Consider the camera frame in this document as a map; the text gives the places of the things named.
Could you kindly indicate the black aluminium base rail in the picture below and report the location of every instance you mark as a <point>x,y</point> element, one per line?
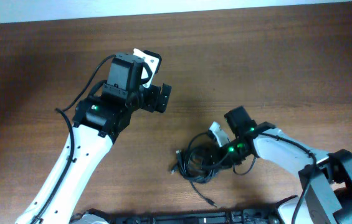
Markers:
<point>235,215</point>

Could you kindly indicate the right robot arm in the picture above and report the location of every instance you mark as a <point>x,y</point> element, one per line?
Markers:
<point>326,177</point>

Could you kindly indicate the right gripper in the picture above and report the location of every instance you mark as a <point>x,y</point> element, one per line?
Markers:
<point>236,161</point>

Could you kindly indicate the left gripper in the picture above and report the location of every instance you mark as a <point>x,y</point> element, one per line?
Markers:
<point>151,102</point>

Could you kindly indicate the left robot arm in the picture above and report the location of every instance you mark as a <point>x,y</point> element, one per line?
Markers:
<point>96,125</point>

